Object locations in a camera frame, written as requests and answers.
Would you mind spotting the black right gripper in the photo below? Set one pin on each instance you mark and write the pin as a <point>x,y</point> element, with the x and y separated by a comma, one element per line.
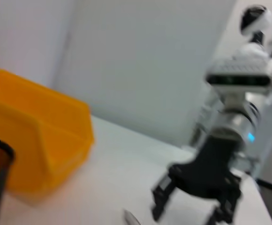
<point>211,175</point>

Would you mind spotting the silver ballpoint pen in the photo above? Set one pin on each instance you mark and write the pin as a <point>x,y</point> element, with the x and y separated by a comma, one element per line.
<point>131,218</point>

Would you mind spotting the yellow plastic bin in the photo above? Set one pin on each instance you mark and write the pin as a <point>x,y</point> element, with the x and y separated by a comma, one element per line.
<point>32,129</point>

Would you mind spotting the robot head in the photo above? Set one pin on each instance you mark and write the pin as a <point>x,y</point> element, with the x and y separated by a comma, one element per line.
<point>255,20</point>

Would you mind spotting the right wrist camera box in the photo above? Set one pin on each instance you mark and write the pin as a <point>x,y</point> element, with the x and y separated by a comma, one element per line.
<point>239,75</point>

